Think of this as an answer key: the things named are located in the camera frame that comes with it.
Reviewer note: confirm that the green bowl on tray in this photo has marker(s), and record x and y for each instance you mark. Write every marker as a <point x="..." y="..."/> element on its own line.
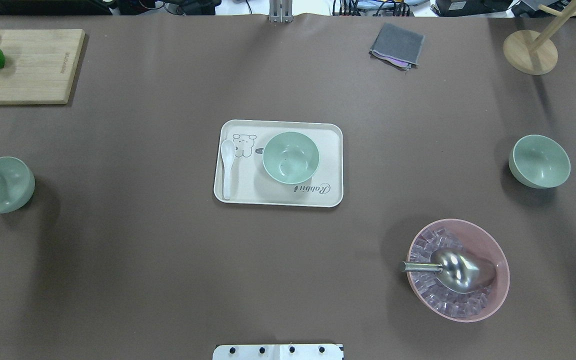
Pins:
<point x="291" y="158"/>

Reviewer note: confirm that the beige rabbit tray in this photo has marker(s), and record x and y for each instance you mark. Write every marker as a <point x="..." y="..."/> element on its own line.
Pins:
<point x="252" y="185"/>

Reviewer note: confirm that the wooden cup tree stand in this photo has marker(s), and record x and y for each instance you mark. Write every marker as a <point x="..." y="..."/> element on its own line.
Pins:
<point x="532" y="52"/>

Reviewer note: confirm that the wooden cutting board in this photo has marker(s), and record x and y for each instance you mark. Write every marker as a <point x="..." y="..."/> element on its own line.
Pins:
<point x="40" y="65"/>

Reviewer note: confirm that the pink bowl with ice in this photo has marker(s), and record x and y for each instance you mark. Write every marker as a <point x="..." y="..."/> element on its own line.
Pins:
<point x="465" y="236"/>

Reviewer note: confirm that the green bowl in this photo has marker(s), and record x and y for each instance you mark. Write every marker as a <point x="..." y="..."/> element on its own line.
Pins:
<point x="17" y="184"/>
<point x="291" y="158"/>

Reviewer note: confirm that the grey folded cloth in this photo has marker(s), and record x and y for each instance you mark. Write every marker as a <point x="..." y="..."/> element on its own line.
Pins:
<point x="398" y="46"/>

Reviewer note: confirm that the white ceramic spoon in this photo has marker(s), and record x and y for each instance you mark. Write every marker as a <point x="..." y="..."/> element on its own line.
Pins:
<point x="228" y="155"/>

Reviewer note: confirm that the metal ice scoop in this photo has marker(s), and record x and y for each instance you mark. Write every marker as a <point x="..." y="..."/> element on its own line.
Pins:
<point x="457" y="270"/>

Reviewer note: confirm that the green bowl near right arm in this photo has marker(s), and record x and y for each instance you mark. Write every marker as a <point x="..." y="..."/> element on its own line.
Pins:
<point x="539" y="162"/>

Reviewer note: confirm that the aluminium frame post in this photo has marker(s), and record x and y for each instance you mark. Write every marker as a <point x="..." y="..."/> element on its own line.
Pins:
<point x="281" y="11"/>

